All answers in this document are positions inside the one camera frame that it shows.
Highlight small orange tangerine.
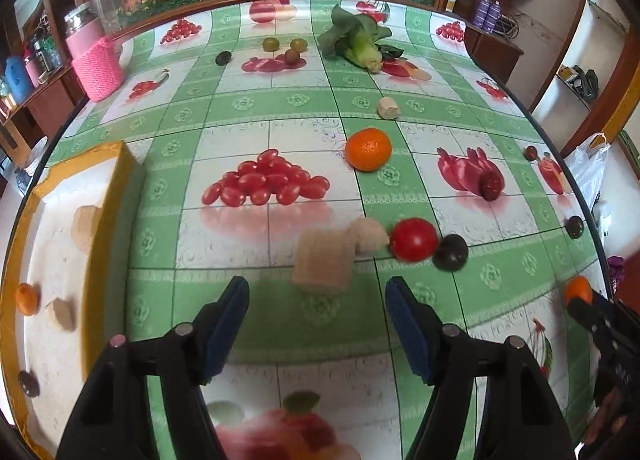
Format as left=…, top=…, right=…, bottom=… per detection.
left=563, top=275, right=593, bottom=305

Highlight dark plum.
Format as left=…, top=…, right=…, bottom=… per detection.
left=564, top=215, right=585, bottom=239
left=433, top=234, right=469, bottom=272

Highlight red tomato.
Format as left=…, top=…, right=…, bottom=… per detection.
left=390, top=217, right=438, bottom=263

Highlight beige foam cylinder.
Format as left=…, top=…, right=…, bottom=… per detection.
left=347, top=216, right=390, bottom=256

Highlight large beige foam block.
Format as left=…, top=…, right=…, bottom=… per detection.
left=292, top=229, right=356, bottom=296

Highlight beige foam wedge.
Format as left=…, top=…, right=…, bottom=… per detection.
left=46, top=298, right=76, bottom=332

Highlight round beige foam piece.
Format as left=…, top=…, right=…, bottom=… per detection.
left=72, top=206, right=102, bottom=254

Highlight large orange tangerine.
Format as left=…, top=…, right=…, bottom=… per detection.
left=344, top=128, right=393, bottom=172

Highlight dark passion fruit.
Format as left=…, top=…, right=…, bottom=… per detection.
left=17, top=370, right=40, bottom=398

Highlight small beige foam cube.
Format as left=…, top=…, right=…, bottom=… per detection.
left=376, top=97, right=400, bottom=120

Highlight right hand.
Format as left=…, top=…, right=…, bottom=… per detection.
left=582, top=388, right=627, bottom=445

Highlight dark plum at edge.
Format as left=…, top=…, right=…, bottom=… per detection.
left=564, top=215, right=585, bottom=239

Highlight white foam tray yellow rim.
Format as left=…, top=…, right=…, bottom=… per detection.
left=1, top=142, right=144, bottom=459

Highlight white plastic bag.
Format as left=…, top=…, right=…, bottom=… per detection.
left=564, top=132, right=611, bottom=209

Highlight dark small fruit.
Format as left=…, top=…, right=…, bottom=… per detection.
left=215, top=50, right=232, bottom=66

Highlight wooden cabinet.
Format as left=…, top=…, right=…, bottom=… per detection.
left=1, top=64, right=86, bottom=168

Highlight green grape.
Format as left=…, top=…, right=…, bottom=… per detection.
left=262, top=38, right=280, bottom=52
left=290, top=38, right=308, bottom=53

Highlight pink knitted jar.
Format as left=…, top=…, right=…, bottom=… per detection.
left=64, top=2, right=125, bottom=102

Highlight green leafy vegetable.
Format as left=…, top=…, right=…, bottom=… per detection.
left=318, top=5, right=404, bottom=73

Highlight blue thermos jug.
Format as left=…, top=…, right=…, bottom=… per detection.
left=4, top=55, right=34, bottom=105

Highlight pink bottle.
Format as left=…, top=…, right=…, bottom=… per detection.
left=24, top=55, right=42, bottom=88

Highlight purple bottles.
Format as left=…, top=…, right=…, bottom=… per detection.
left=472, top=0, right=501, bottom=33

